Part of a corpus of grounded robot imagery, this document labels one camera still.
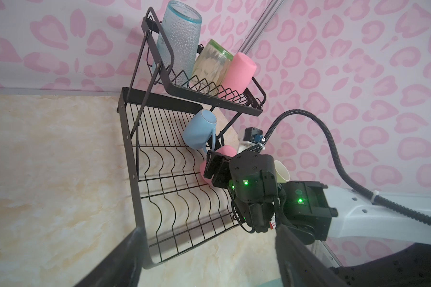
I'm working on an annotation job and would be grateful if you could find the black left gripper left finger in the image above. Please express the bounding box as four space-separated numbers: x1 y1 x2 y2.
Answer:
76 227 146 287

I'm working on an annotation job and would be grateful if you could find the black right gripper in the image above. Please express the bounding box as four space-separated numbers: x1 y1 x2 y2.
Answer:
203 151 232 188

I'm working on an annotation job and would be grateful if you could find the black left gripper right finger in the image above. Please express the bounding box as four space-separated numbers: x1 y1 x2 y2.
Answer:
275 226 344 287

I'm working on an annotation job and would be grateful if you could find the pink plastic cup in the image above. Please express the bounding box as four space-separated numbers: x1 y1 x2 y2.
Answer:
219 53 257 100
200 145 237 188

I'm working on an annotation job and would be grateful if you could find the light blue ceramic mug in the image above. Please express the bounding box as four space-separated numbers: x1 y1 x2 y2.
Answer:
183 110 217 153

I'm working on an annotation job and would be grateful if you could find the green translucent plastic cup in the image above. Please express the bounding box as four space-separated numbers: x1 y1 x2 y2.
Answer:
189 39 233 96

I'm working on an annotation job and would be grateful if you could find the pale teal cup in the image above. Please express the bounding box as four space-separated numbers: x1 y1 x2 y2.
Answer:
157 1 202 87

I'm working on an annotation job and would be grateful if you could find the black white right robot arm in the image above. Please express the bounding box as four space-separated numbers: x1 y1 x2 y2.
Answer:
204 151 431 287

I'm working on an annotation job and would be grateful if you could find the small red white card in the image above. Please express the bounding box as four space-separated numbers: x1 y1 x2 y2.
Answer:
269 221 277 230

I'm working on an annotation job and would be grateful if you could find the pale green ceramic mug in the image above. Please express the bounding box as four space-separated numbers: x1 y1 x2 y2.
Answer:
274 160 290 183

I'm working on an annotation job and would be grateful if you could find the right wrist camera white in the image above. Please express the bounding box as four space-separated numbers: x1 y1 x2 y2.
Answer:
237 127 265 154

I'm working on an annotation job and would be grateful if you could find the black wire dish rack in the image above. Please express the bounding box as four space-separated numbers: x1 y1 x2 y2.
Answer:
117 6 267 270

